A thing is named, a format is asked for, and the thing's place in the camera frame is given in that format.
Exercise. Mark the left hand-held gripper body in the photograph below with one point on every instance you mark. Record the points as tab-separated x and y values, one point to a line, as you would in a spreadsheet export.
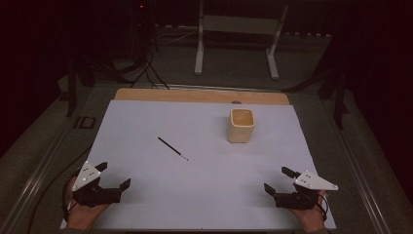
97	196

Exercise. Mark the person's left hand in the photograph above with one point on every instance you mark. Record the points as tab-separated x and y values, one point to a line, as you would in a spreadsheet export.
85	217

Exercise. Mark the cream square cup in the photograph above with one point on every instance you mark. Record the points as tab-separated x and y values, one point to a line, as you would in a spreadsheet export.
240	130

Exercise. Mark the person's right hand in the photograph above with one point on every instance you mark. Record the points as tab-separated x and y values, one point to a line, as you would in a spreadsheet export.
308	220

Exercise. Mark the white table mat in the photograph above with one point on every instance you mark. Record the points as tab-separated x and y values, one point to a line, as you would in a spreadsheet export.
195	188

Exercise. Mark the white metal stand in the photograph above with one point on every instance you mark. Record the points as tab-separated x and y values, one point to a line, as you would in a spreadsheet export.
240	24

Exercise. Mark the black floor bracket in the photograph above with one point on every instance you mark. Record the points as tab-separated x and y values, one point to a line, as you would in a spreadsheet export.
85	122

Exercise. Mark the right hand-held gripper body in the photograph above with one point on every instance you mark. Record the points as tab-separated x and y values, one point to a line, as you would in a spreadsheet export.
298	199

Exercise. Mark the black stand leg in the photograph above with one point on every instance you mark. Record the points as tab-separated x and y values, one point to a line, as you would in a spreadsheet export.
71	94

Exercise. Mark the thin black paintbrush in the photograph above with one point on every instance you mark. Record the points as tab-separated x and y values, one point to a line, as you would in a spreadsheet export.
172	148

